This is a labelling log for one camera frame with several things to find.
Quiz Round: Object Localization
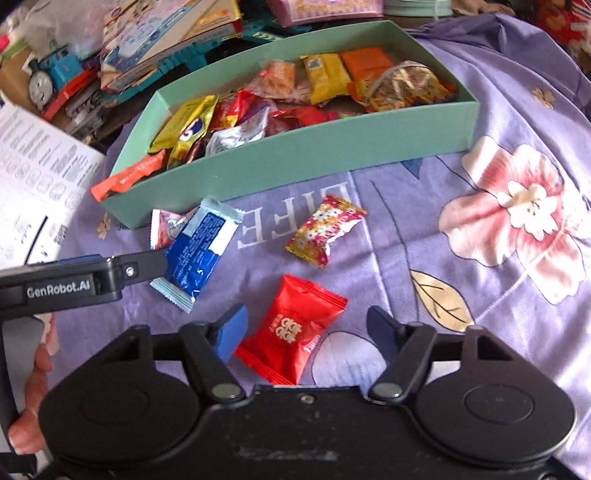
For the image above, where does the long orange snack packet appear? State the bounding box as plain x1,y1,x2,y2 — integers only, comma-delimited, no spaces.
90,150,169,201

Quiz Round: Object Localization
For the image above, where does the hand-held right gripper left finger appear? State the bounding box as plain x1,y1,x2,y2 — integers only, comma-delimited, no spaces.
99,302,250,403

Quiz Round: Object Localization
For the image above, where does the teal toy track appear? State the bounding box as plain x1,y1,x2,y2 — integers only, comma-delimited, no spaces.
102,18,319,100

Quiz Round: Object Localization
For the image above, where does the silver purple snack packet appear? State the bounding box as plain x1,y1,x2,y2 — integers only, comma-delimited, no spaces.
205,108,271,155

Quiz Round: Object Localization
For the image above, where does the red rainbow candy packet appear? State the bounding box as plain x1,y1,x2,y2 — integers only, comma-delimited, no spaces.
210,90,259,130

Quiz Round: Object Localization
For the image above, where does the red gold candy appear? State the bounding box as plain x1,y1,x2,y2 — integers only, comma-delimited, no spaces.
285,194,368,268

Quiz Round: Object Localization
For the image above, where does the square orange snack packet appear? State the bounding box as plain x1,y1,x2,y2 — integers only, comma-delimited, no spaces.
341,47,398,100

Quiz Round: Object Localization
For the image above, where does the gold foil snack packet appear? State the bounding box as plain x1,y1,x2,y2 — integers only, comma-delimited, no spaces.
148,95,220,155

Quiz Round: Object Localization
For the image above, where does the clear orange sausage packet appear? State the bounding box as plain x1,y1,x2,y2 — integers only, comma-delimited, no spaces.
245,60,298,100

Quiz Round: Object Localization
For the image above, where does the white printed instruction sheet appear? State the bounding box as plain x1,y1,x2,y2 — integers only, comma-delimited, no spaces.
0,95,107,472

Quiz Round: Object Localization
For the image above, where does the pink gift bag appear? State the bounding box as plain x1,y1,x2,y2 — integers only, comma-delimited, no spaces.
268,0,385,26

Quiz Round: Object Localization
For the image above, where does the small pink white packet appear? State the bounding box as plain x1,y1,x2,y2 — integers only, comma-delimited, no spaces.
150,208,199,250

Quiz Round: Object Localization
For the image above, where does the stack of picture books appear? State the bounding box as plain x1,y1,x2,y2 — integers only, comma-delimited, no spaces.
99,0,243,93

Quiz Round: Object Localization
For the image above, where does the purple floral bedsheet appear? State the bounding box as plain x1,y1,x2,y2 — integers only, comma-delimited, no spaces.
28,14,591,462

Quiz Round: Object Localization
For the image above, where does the yellow wavy snack packet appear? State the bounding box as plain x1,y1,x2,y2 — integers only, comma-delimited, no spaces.
300,53,354,104

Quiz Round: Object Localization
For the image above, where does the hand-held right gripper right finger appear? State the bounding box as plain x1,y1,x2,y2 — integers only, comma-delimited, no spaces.
367,305,522,403

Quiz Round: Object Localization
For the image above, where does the clear plastic bag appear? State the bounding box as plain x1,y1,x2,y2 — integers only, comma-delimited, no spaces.
14,0,112,51

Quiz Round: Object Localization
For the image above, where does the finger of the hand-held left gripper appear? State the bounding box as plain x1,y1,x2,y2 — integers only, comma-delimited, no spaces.
109,249,171,299

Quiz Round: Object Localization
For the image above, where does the clear bag of fried snack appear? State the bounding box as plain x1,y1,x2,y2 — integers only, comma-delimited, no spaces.
365,60,458,114

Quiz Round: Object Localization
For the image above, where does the blue toy train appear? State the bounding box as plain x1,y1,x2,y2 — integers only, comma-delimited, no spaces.
25,44,102,121

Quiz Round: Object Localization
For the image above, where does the square red snack packet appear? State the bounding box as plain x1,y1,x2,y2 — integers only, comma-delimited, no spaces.
235,274,348,386

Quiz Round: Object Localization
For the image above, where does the person's left hand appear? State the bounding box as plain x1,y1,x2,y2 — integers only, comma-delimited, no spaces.
7,344,54,455

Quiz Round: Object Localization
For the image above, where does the plain red snack packet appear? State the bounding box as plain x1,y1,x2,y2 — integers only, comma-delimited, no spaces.
268,105,342,137

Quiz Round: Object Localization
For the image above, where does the blue white snack packet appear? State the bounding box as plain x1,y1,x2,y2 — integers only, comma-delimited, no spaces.
150,196,245,315

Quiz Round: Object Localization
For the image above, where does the mint green cardboard box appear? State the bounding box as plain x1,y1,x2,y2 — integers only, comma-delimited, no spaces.
100,19,481,230

